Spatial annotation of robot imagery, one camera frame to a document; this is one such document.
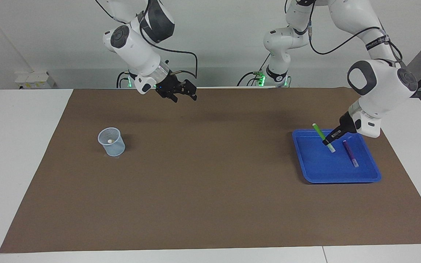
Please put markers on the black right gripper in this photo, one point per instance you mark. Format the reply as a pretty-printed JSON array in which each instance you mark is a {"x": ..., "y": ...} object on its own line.
[{"x": 168, "y": 86}]

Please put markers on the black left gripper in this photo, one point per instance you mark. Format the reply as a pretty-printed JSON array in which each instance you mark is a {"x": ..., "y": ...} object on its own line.
[{"x": 347, "y": 126}]

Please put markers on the green pen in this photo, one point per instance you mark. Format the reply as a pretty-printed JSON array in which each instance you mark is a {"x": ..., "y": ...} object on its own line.
[{"x": 320, "y": 132}]

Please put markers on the purple pen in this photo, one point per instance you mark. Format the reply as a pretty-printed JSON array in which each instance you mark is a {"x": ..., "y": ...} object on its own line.
[{"x": 351, "y": 153}]

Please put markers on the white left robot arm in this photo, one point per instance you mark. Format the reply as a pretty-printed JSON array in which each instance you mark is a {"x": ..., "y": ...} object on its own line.
[{"x": 378, "y": 84}]

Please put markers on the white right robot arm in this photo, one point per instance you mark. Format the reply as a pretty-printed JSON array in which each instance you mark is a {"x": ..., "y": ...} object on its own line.
[{"x": 133, "y": 44}]

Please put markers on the blue plastic tray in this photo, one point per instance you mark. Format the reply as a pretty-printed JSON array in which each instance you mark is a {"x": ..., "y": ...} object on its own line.
[{"x": 316, "y": 168}]

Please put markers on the green lit base connector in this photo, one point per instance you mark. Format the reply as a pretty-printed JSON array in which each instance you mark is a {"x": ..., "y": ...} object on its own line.
[{"x": 261, "y": 80}]

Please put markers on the light blue mesh cup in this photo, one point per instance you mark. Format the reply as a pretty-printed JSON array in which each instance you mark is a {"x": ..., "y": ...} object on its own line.
[{"x": 112, "y": 148}]

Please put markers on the brown table mat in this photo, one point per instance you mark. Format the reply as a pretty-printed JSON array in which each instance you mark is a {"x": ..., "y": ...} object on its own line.
[{"x": 210, "y": 182}]

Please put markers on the white socket box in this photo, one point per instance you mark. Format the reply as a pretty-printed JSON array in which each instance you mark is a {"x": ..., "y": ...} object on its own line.
[{"x": 35, "y": 80}]

